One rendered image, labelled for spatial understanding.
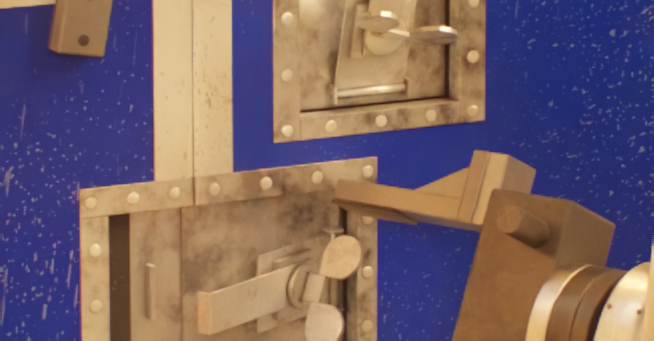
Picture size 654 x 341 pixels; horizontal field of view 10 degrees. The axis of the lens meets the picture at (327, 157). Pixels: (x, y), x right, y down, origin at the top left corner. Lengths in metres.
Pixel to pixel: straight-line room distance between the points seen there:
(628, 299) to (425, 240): 0.22
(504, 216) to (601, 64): 0.21
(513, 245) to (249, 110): 0.17
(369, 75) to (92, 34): 0.18
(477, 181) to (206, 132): 0.15
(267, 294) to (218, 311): 0.04
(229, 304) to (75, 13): 0.17
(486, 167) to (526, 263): 0.07
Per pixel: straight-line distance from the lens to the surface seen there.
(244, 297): 2.02
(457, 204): 2.01
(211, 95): 2.03
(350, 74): 2.07
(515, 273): 1.97
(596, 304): 1.93
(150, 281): 2.05
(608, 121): 2.15
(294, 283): 2.05
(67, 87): 1.99
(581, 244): 1.98
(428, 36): 2.05
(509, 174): 2.00
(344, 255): 2.05
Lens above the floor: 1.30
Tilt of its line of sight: 13 degrees down
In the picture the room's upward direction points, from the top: straight up
